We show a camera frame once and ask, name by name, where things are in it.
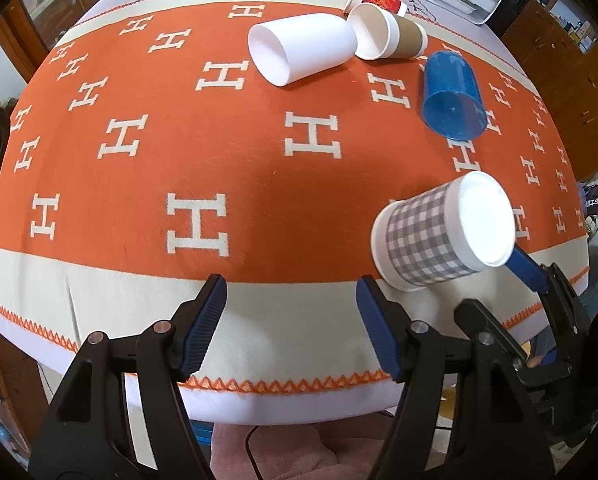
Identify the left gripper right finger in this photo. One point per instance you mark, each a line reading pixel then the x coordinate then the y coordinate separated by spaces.
pixel 495 432

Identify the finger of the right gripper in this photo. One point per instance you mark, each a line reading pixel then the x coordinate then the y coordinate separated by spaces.
pixel 475 320
pixel 566 315

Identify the grey plaid paper cup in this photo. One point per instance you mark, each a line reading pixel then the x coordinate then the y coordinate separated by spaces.
pixel 456 229

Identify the blue translucent plastic cup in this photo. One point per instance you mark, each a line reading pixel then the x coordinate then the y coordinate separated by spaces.
pixel 452 104

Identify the brown sleeve paper cup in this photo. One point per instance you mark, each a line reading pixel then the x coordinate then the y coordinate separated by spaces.
pixel 381 34

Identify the white plastic cup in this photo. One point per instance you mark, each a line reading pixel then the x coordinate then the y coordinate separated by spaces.
pixel 290 49

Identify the orange H-pattern table runner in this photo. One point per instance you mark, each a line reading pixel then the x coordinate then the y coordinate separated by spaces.
pixel 148 153

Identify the brown wooden cabinet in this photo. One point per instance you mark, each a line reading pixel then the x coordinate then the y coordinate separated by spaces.
pixel 566 79

